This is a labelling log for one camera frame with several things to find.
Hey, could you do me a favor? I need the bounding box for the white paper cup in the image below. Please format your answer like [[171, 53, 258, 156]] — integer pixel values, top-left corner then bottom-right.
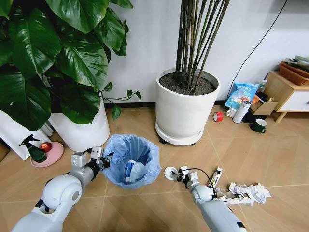
[[164, 166, 181, 181]]

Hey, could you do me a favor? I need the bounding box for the trash bin with blue bag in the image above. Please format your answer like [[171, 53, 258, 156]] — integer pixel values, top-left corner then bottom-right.
[[102, 133, 162, 190]]

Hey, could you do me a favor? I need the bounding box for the blue white plastic packaging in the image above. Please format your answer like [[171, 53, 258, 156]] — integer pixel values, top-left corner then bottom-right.
[[124, 159, 147, 182]]

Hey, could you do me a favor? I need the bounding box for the white wheeled pot saucer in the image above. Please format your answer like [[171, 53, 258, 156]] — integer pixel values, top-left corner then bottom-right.
[[155, 120, 205, 146]]

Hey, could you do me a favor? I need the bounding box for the flattened white carton box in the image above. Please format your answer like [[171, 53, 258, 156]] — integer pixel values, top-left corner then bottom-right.
[[209, 166, 224, 188]]

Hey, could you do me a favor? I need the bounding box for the white tapered plant pot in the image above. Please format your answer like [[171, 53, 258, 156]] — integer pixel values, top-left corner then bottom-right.
[[47, 97, 111, 153]]

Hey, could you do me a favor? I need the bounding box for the pink plate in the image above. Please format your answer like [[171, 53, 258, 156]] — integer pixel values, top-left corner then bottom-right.
[[30, 141, 65, 168]]

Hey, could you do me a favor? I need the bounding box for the red apple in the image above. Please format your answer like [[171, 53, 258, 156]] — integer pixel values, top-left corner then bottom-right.
[[39, 142, 53, 153]]

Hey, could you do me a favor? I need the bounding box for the white round plant pot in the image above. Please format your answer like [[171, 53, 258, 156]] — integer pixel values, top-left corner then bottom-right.
[[155, 68, 222, 140]]

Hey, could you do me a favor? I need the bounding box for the dark green spray bottle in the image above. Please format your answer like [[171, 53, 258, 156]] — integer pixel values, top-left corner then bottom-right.
[[19, 134, 48, 163]]

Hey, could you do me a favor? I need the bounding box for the crumpled white paper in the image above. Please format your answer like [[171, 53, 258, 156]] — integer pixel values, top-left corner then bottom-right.
[[215, 182, 272, 207]]

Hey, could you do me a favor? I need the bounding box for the red tape roll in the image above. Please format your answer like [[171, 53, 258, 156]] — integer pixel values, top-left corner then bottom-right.
[[212, 111, 224, 123]]

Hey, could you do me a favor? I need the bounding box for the white mug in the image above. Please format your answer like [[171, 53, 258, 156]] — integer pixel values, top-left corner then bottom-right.
[[225, 106, 239, 119]]

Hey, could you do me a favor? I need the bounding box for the white paper bag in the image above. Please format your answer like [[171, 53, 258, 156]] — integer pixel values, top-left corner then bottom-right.
[[0, 109, 54, 160]]

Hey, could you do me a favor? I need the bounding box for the white thermos bottle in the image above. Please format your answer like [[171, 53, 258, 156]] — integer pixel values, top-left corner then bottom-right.
[[232, 101, 252, 124]]

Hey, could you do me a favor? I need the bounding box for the dark green mug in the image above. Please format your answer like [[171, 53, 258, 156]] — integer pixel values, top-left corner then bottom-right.
[[249, 118, 267, 134]]

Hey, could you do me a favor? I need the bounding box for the blue snack bag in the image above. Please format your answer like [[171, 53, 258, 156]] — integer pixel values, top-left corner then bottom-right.
[[224, 82, 257, 110]]

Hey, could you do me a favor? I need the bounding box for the open cardboard box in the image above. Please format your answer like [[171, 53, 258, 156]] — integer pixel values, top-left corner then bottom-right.
[[249, 101, 279, 117]]

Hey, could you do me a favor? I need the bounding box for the large green leafy plant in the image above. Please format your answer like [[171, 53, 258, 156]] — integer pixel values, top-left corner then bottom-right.
[[0, 0, 142, 131]]

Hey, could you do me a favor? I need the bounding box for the tall thin-stemmed plant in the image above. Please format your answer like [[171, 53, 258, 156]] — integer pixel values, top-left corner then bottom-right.
[[174, 0, 231, 96]]

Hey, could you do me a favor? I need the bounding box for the wooden cabinet with white drawer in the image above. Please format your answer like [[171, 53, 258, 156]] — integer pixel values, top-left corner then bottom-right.
[[264, 70, 309, 123]]

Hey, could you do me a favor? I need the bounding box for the brown wicker basket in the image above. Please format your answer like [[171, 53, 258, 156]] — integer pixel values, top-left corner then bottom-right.
[[278, 61, 309, 87]]

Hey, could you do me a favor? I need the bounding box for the grey-green cloth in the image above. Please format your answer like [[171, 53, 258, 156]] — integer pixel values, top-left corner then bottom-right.
[[285, 55, 309, 71]]

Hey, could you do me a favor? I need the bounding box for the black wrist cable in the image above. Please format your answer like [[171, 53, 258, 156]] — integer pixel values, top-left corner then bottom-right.
[[184, 167, 217, 197]]

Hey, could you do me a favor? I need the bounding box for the black wall cable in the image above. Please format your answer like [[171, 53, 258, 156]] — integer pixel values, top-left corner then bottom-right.
[[226, 0, 288, 99]]

